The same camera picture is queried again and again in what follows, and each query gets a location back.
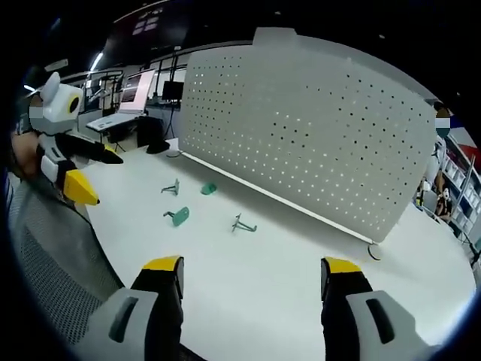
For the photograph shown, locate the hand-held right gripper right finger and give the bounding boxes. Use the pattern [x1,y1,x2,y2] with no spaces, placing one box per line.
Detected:
[321,256,446,361]

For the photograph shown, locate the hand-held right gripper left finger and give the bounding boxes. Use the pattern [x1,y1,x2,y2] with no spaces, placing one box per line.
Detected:
[73,255,185,361]

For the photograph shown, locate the green wire hook assembly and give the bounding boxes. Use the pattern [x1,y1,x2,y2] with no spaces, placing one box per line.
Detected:
[231,213,259,233]
[161,178,181,196]

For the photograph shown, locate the white perforated mounting plate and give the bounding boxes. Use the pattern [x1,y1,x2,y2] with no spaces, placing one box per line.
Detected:
[176,28,437,245]

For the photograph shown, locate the grey background desk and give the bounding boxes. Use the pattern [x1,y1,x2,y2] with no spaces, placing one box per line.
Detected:
[85,111,148,133]

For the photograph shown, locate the black cloth lump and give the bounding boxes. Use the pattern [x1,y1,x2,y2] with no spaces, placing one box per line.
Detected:
[146,138,171,155]

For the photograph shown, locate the white standing display board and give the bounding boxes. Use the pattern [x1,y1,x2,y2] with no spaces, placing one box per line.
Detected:
[118,70,156,114]

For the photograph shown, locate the grey mesh office chair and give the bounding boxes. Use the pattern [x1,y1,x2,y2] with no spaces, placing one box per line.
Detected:
[7,179,126,349]

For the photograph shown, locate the black computer monitor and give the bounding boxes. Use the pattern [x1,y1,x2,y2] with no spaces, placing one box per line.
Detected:
[162,81,186,102]

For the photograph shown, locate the storage shelves with boxes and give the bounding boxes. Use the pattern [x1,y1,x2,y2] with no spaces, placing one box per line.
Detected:
[441,135,481,245]

